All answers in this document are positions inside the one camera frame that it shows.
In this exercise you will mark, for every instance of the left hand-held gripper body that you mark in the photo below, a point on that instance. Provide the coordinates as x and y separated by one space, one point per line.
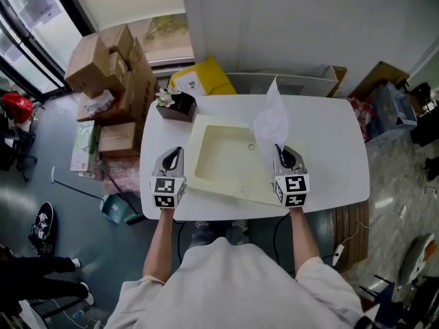
167 190

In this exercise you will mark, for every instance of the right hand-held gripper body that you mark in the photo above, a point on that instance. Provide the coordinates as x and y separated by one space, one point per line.
291 190

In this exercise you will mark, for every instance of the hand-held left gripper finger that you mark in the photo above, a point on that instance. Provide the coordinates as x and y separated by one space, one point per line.
181 164
160 161

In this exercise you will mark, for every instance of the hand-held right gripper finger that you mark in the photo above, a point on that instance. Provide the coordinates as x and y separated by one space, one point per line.
300 164
278 163

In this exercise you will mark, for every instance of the person's left forearm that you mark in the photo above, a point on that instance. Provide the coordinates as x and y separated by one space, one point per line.
159 245

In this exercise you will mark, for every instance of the person's right forearm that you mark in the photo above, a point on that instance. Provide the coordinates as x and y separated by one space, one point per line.
303 242

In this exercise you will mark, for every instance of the pink plastic-wrapped package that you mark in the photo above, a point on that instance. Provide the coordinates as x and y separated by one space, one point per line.
123 173

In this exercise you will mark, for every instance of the green broom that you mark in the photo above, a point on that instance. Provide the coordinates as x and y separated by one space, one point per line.
135 218

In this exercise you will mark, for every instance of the person's left shoe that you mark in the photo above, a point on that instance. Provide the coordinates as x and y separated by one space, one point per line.
201 224

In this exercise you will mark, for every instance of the person's shoe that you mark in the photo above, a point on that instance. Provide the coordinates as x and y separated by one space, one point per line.
240 225
201 224

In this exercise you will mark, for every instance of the dark brown wooden box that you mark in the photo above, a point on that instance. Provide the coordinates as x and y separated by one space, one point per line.
178 110

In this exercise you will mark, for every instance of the green dustpan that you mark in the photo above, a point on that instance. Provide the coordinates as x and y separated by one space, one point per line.
115 209

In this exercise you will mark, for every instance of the person's left leg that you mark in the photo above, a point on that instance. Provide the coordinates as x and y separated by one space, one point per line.
202 236

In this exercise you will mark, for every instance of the person's leg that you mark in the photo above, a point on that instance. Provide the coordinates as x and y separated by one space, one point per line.
202 236
236 235

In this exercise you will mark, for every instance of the person's right shoe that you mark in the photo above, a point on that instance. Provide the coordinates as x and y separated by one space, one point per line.
240 225

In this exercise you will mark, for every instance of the white artificial flower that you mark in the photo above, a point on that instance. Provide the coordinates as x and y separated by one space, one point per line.
166 96

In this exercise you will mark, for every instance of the person's right leg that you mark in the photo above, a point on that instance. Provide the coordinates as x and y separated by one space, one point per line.
236 235

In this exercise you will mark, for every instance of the wooden slat board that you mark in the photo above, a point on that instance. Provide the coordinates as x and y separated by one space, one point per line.
351 235

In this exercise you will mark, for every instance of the green and white carton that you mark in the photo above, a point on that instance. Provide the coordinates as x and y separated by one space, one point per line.
84 149

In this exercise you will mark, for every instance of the red and white bag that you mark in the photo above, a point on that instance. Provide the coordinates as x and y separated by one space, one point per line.
360 115

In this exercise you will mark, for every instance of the white power strip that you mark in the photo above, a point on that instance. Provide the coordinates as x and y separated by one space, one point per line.
337 254

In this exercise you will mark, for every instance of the white plastic bag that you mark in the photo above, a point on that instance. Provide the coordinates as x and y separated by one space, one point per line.
99 103

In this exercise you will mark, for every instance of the yellow padded bag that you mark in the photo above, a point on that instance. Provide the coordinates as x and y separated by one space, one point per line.
212 77

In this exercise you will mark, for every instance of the clear plastic storage bin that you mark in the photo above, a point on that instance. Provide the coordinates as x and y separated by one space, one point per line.
391 111

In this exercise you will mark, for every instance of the person's white shirt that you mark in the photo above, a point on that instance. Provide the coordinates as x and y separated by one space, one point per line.
233 286

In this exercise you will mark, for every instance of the stack of cardboard boxes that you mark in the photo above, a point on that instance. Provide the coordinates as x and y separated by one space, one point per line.
89 67

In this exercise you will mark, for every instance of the brown cardboard sheet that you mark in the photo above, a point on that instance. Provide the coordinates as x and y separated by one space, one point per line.
380 77

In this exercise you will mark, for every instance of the black oval board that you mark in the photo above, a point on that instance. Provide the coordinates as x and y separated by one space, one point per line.
44 218

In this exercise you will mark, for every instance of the black cabinet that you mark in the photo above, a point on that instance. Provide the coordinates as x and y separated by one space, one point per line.
425 130

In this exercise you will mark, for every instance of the black backpack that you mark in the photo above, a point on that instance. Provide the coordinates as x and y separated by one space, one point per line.
421 93

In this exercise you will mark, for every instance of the white and orange seat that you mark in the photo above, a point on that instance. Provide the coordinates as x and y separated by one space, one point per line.
415 259

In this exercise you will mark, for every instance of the black office chair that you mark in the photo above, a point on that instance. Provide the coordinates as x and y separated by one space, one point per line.
17 149

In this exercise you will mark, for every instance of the clear plastic bottle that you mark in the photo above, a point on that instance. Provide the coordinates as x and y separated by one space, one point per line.
77 313

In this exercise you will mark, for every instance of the grey poster sheet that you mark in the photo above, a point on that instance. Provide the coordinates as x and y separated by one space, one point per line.
39 5

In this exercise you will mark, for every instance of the black metal frame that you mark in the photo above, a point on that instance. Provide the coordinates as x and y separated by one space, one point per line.
387 296

